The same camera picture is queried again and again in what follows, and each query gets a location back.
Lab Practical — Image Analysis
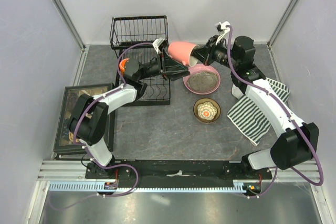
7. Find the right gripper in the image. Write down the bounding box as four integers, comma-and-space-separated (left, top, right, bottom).
190, 35, 239, 70

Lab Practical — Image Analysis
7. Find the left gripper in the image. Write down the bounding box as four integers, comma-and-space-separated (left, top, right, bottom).
139, 49, 191, 82

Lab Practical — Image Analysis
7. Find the pink mug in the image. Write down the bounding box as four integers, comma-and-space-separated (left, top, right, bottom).
168, 41, 199, 67

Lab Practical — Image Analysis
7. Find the pink plate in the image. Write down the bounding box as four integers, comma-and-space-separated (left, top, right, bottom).
183, 63, 220, 95

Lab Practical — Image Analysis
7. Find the speckled beige plate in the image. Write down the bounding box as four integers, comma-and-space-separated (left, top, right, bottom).
187, 72, 219, 91

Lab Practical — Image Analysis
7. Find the orange mug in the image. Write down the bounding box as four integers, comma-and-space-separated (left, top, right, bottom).
119, 58, 130, 74

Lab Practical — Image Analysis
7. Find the beige patterned cup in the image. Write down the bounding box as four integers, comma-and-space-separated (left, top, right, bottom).
193, 98, 221, 123

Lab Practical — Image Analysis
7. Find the white patterned bowl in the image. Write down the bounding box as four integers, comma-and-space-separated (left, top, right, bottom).
197, 101, 218, 121

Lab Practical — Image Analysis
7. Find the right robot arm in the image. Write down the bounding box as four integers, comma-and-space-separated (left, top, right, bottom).
191, 36, 319, 179

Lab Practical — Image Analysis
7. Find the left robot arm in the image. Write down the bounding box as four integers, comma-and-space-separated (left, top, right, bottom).
68, 50, 190, 178

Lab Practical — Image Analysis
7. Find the white folded cloth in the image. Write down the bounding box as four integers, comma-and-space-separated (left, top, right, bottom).
231, 85, 244, 99

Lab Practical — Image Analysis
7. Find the green striped towel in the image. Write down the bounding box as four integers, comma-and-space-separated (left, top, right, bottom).
226, 78, 290, 146

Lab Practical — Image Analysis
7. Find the black glass-lid organizer box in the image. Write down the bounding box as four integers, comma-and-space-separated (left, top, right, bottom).
53, 83, 114, 155

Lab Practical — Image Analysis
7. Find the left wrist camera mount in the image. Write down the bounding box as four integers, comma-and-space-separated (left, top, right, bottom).
152, 38, 168, 55

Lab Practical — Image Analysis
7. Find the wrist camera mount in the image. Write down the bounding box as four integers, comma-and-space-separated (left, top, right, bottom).
215, 21, 230, 44
152, 38, 168, 55

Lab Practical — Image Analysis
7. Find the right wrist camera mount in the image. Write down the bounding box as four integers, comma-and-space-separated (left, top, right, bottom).
215, 21, 230, 44

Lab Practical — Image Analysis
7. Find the black wire dish rack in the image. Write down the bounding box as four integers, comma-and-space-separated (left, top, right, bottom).
110, 15, 171, 106

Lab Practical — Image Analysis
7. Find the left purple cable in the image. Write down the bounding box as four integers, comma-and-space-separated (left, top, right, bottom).
46, 41, 158, 210

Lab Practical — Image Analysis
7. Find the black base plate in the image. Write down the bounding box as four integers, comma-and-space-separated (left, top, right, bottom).
85, 158, 272, 188

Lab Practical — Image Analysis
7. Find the blue cable duct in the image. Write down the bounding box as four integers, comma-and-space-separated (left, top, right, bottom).
49, 181, 255, 193

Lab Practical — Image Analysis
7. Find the aluminium frame rail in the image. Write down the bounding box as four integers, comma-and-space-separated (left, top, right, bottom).
36, 159, 323, 182

